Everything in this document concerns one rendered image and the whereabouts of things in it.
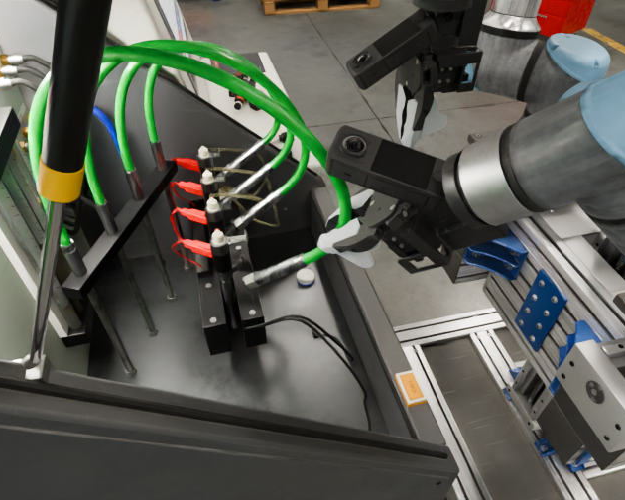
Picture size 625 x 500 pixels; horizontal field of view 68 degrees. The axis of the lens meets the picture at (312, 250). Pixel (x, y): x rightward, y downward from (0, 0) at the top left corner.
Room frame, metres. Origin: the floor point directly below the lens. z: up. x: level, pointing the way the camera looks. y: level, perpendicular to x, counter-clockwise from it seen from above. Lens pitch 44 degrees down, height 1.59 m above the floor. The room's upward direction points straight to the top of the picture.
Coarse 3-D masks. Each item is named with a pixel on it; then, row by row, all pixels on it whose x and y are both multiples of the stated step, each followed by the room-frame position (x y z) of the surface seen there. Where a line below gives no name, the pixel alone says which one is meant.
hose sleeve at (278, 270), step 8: (296, 256) 0.42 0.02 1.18; (280, 264) 0.42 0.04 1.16; (288, 264) 0.41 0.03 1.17; (296, 264) 0.41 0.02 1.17; (304, 264) 0.41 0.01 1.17; (256, 272) 0.43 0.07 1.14; (264, 272) 0.42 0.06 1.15; (272, 272) 0.41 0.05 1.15; (280, 272) 0.41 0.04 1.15; (288, 272) 0.41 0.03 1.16; (256, 280) 0.42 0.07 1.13; (264, 280) 0.41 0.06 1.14; (272, 280) 0.41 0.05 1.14
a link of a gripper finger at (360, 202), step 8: (368, 192) 0.41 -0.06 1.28; (352, 200) 0.42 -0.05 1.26; (360, 200) 0.41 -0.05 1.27; (368, 200) 0.40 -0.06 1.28; (352, 208) 0.41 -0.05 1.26; (360, 208) 0.40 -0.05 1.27; (336, 216) 0.42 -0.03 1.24; (352, 216) 0.41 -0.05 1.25; (360, 216) 0.42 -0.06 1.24; (328, 224) 0.43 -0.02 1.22; (336, 224) 0.42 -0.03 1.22
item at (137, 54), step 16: (112, 48) 0.44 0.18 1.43; (128, 48) 0.43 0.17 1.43; (144, 48) 0.43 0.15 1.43; (160, 64) 0.43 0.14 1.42; (176, 64) 0.42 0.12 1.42; (192, 64) 0.42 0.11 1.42; (208, 64) 0.43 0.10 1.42; (48, 80) 0.44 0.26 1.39; (208, 80) 0.42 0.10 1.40; (224, 80) 0.42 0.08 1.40; (240, 80) 0.42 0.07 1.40; (256, 96) 0.41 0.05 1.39; (32, 112) 0.45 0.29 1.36; (272, 112) 0.41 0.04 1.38; (288, 112) 0.42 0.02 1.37; (32, 128) 0.45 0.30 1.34; (288, 128) 0.41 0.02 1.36; (304, 128) 0.41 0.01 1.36; (32, 144) 0.45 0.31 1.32; (304, 144) 0.41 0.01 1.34; (320, 144) 0.41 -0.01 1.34; (32, 160) 0.45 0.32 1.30; (320, 160) 0.40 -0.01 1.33; (336, 192) 0.40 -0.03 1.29; (64, 240) 0.45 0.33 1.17; (304, 256) 0.41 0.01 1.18; (320, 256) 0.40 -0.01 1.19
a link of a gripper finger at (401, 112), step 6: (402, 90) 0.62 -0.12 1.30; (408, 90) 0.61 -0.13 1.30; (402, 96) 0.61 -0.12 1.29; (408, 96) 0.61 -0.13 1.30; (414, 96) 0.61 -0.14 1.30; (402, 102) 0.61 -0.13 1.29; (402, 108) 0.61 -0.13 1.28; (396, 114) 0.62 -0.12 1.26; (402, 114) 0.61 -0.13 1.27; (402, 120) 0.60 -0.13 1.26; (402, 126) 0.60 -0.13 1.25; (402, 132) 0.60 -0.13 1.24; (402, 144) 0.60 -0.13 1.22
